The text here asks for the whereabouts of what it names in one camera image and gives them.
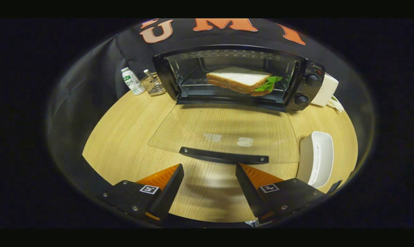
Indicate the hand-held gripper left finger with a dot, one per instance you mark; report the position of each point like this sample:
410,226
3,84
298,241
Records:
169,192

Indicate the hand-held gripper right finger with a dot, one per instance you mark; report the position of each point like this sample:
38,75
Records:
248,192

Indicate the black toaster oven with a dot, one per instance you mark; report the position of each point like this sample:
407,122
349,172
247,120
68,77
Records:
311,91

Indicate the black backdrop cloth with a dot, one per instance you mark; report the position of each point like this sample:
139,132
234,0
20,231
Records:
90,85

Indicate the white rectangular dish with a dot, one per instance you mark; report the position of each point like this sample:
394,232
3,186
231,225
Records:
321,154

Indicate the white bottle green label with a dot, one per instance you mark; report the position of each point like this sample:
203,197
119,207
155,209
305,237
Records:
133,82

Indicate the lettuce sandwich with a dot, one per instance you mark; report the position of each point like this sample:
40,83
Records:
237,79

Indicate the white toaster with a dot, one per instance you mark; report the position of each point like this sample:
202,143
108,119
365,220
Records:
327,91

